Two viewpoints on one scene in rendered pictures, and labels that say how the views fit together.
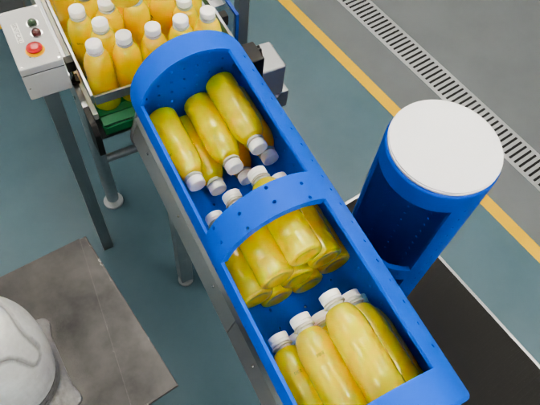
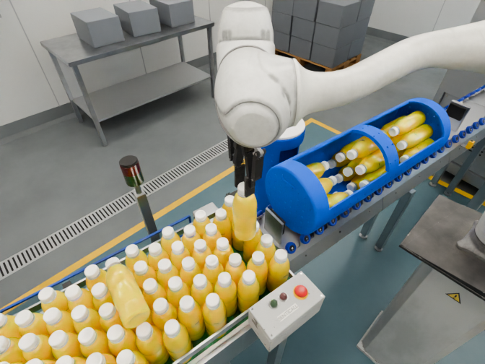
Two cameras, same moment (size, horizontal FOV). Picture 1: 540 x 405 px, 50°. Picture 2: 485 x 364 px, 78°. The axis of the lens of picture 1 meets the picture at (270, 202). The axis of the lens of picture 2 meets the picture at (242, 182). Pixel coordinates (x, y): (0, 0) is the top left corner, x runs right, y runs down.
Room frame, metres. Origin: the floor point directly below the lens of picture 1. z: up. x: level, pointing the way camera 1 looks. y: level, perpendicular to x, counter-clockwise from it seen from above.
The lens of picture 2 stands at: (1.08, 0.99, 1.92)
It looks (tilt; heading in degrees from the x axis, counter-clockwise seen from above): 44 degrees down; 269
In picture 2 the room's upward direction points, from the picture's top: straight up
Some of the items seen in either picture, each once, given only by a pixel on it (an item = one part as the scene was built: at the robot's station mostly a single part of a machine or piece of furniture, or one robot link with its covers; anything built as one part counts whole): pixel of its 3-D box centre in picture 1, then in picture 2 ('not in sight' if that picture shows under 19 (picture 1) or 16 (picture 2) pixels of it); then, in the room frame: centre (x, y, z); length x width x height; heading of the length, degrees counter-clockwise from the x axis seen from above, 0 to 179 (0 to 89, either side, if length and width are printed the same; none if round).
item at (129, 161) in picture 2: not in sight; (133, 177); (1.46, 0.18, 1.18); 0.06 x 0.06 x 0.16
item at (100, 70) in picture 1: (101, 75); (278, 271); (0.95, 0.46, 0.99); 0.07 x 0.07 x 0.19
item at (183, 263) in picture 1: (181, 243); not in sight; (0.85, 0.28, 0.31); 0.06 x 0.06 x 0.63; 35
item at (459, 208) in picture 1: (395, 231); (273, 183); (0.87, -0.39, 0.59); 0.28 x 0.28 x 0.88
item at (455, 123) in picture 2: not in sight; (453, 115); (-0.15, -0.50, 1.00); 0.10 x 0.04 x 0.15; 125
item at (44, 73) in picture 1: (34, 51); (285, 309); (0.95, 0.62, 1.05); 0.20 x 0.10 x 0.10; 35
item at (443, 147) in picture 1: (444, 145); (278, 123); (0.86, -0.39, 1.03); 0.28 x 0.28 x 0.01
